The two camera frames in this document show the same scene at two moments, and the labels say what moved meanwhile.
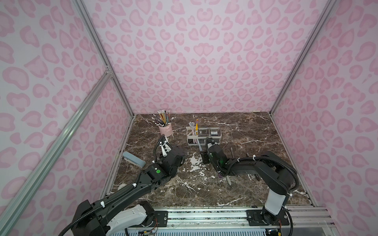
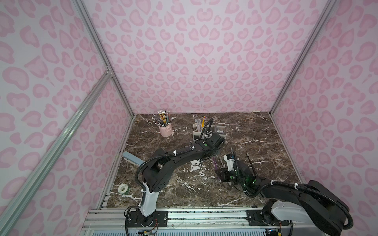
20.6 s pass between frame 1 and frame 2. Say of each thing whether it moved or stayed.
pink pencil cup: stayed
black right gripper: moved
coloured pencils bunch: stayed
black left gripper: moved
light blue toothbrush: moved
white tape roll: stayed
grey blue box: stayed
